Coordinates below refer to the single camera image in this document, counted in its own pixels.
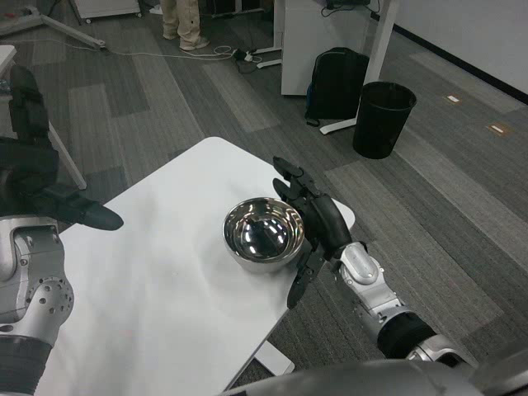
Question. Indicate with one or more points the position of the white office desk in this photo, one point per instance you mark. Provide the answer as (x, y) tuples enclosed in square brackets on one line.
[(313, 45)]

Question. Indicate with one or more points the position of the white wheeled cabinet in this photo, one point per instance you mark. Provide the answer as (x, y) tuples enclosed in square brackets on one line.
[(107, 7)]

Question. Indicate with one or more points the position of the grey gantry base leg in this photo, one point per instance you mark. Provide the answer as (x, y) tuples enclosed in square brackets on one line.
[(62, 29)]

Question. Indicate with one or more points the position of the black tripod stand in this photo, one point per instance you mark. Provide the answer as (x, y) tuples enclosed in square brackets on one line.
[(75, 12)]

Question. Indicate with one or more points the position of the shiny metal bowl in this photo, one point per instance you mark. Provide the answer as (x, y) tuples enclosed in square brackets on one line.
[(264, 235)]

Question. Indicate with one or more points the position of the power strip with plugs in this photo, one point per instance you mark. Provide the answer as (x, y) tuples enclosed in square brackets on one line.
[(247, 55)]

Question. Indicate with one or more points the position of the silver robot chest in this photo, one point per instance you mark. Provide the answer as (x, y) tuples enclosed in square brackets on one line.
[(371, 377)]

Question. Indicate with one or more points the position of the person in brown jacket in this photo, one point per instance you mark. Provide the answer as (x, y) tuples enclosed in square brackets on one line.
[(185, 24)]

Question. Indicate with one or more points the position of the small floor outlet plate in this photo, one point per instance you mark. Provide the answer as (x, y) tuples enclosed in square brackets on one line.
[(452, 98)]

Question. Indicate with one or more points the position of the brown floor outlet plate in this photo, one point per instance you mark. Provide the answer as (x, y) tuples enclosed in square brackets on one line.
[(499, 128)]

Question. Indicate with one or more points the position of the black backpack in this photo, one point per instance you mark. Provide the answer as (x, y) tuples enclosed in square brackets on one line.
[(334, 82)]

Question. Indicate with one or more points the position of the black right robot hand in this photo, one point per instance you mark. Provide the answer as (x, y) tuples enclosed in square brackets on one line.
[(326, 222)]

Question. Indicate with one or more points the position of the black trash bin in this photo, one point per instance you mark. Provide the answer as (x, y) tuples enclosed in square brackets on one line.
[(381, 123)]

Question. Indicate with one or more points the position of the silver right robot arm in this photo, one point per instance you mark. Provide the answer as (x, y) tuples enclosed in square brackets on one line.
[(379, 288)]

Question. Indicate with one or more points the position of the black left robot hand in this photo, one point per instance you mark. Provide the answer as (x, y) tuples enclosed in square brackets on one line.
[(29, 177)]

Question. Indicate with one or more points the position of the white table foot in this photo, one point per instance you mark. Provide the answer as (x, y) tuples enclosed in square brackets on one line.
[(276, 358)]

